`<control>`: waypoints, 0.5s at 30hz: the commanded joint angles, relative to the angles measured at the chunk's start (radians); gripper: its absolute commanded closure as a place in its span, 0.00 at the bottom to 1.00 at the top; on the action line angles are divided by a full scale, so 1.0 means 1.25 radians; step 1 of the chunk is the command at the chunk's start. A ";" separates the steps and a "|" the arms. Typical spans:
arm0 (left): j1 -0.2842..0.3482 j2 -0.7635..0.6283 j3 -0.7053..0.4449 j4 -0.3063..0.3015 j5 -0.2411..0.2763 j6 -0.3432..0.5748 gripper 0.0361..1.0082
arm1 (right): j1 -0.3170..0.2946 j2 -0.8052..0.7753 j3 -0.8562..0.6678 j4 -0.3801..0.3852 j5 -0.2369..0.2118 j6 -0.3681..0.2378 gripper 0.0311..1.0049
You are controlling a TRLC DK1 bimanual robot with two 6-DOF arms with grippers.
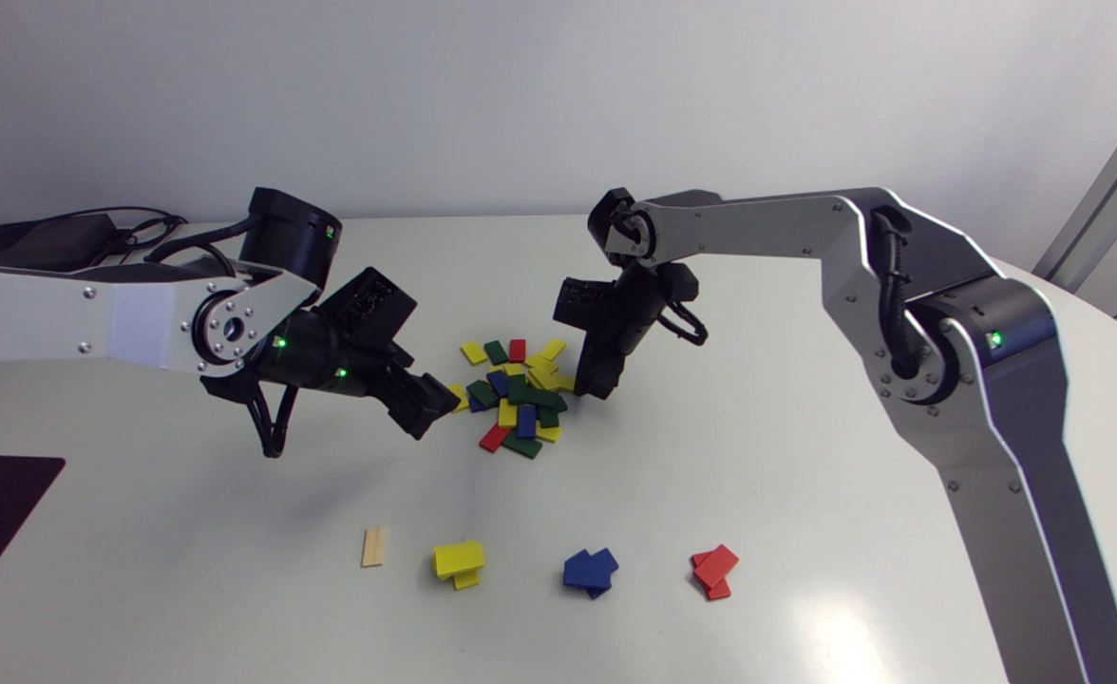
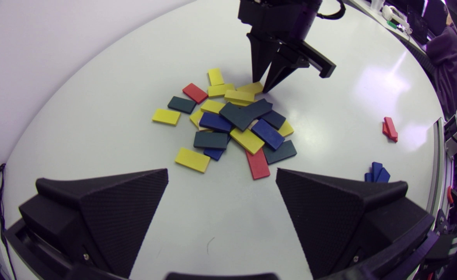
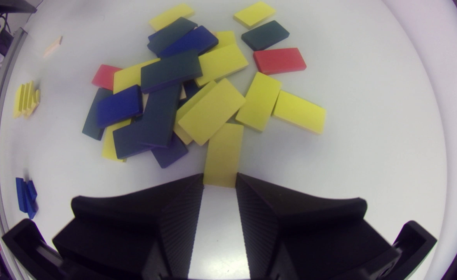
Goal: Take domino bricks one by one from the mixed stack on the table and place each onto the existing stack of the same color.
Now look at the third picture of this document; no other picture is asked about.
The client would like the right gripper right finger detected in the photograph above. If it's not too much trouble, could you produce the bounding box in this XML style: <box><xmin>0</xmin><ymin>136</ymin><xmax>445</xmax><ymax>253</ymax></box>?
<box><xmin>235</xmin><ymin>173</ymin><xmax>402</xmax><ymax>280</ymax></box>

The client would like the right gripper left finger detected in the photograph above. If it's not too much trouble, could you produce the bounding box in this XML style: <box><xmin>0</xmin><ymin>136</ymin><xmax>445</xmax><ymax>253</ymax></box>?
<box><xmin>52</xmin><ymin>174</ymin><xmax>205</xmax><ymax>280</ymax></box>

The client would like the yellow wooden block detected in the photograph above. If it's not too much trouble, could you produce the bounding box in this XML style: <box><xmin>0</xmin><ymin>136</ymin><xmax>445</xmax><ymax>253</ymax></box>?
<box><xmin>272</xmin><ymin>90</ymin><xmax>327</xmax><ymax>135</ymax></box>
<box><xmin>149</xmin><ymin>3</ymin><xmax>195</xmax><ymax>32</ymax></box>
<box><xmin>194</xmin><ymin>43</ymin><xmax>249</xmax><ymax>88</ymax></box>
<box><xmin>233</xmin><ymin>1</ymin><xmax>276</xmax><ymax>29</ymax></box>
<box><xmin>178</xmin><ymin>78</ymin><xmax>247</xmax><ymax>147</ymax></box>
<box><xmin>173</xmin><ymin>80</ymin><xmax>218</xmax><ymax>145</ymax></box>
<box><xmin>203</xmin><ymin>123</ymin><xmax>245</xmax><ymax>189</ymax></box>
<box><xmin>101</xmin><ymin>118</ymin><xmax>132</xmax><ymax>163</ymax></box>
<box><xmin>113</xmin><ymin>58</ymin><xmax>161</xmax><ymax>94</ymax></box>
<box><xmin>212</xmin><ymin>31</ymin><xmax>237</xmax><ymax>50</ymax></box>
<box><xmin>235</xmin><ymin>72</ymin><xmax>283</xmax><ymax>133</ymax></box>

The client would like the dark green wooden block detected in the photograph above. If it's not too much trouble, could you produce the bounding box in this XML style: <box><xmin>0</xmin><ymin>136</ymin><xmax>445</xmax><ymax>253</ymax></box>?
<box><xmin>241</xmin><ymin>20</ymin><xmax>290</xmax><ymax>51</ymax></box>
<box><xmin>82</xmin><ymin>87</ymin><xmax>115</xmax><ymax>141</ymax></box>
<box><xmin>140</xmin><ymin>49</ymin><xmax>203</xmax><ymax>94</ymax></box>
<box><xmin>136</xmin><ymin>84</ymin><xmax>183</xmax><ymax>149</ymax></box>
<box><xmin>147</xmin><ymin>17</ymin><xmax>198</xmax><ymax>55</ymax></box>

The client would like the pile of blue wooden blocks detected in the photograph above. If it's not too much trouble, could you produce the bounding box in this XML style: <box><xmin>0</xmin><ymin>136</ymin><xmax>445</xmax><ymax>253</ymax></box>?
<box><xmin>15</xmin><ymin>177</ymin><xmax>39</xmax><ymax>219</ymax></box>

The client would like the red wooden block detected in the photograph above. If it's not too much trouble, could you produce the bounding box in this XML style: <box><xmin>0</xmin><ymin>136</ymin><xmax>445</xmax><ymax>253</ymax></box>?
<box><xmin>253</xmin><ymin>47</ymin><xmax>307</xmax><ymax>75</ymax></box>
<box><xmin>91</xmin><ymin>64</ymin><xmax>123</xmax><ymax>91</ymax></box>

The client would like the pile of yellow wooden blocks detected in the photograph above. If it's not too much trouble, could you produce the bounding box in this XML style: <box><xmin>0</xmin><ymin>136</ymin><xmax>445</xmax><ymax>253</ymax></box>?
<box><xmin>12</xmin><ymin>80</ymin><xmax>41</xmax><ymax>119</ymax></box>

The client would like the natural wooden block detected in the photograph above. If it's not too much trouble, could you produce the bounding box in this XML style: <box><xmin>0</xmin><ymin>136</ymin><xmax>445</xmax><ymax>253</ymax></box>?
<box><xmin>43</xmin><ymin>36</ymin><xmax>63</xmax><ymax>58</ymax></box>

